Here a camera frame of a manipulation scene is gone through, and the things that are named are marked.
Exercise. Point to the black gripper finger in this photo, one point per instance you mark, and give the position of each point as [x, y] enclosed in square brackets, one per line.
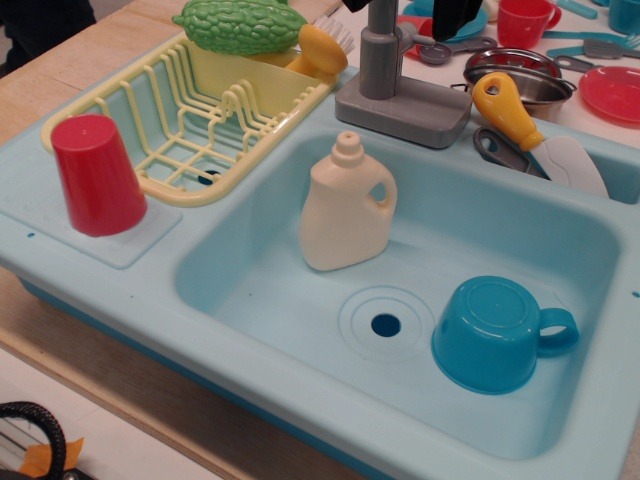
[449, 16]

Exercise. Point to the cream detergent bottle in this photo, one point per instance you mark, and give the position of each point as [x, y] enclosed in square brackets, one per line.
[347, 215]

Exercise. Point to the yellow dish drying rack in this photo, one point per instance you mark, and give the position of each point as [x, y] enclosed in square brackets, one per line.
[194, 122]

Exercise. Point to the light blue toy sink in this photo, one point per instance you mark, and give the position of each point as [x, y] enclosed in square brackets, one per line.
[222, 293]

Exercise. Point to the small red toy cup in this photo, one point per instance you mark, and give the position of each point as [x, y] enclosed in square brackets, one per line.
[413, 33]

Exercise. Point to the blue toy plate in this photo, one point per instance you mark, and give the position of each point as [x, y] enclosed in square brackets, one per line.
[424, 9]

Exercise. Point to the grey measuring spoon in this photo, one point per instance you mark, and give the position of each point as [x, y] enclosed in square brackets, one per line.
[441, 53]

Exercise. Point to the red toy mug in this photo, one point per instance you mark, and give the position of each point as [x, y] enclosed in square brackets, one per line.
[522, 23]

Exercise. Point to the steel toy pot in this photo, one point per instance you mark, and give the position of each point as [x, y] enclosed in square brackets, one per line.
[543, 90]

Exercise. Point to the grey toy faucet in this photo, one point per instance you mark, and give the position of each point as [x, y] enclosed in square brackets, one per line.
[381, 99]

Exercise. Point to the yellow dish brush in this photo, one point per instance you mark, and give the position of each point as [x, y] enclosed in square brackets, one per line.
[324, 47]

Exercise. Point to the teal toy cup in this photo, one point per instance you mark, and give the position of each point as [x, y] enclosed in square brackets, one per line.
[624, 16]

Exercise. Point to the red toy plate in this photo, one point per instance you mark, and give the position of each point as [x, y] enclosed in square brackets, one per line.
[612, 92]

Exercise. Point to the teal toy fork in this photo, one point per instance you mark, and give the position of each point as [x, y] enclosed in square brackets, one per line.
[631, 39]

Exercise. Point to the green bitter gourd toy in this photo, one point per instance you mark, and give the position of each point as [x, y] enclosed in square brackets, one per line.
[244, 28]

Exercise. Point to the blue toy cup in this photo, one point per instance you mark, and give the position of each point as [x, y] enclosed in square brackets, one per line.
[492, 333]

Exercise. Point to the red toy tumbler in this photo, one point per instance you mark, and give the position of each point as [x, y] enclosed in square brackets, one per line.
[101, 190]

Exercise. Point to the orange tape piece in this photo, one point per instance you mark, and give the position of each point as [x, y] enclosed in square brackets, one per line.
[38, 458]

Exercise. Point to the grey utensil handle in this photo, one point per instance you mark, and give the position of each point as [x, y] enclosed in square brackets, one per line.
[495, 148]

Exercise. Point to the yellow handled toy knife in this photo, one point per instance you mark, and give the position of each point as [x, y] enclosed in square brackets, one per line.
[562, 158]

